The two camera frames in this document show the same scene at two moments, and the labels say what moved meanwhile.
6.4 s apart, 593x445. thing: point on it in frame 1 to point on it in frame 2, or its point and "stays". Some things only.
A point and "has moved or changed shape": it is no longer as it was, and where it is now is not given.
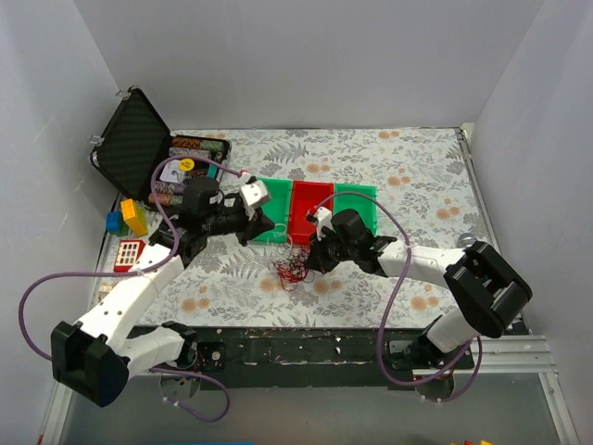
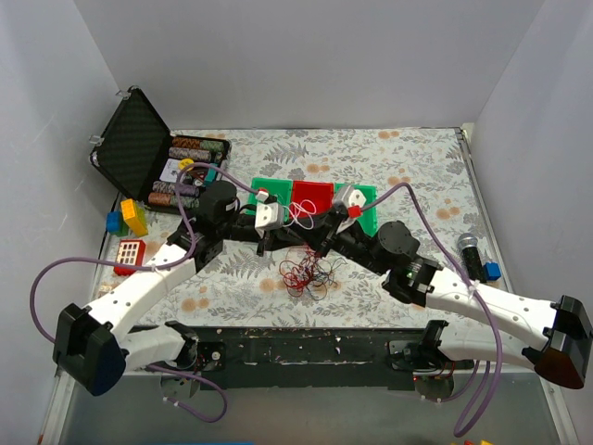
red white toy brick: [128, 254] stays
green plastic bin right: [359, 197] stays
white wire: [284, 231] has moved or changed shape
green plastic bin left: [278, 209] stays
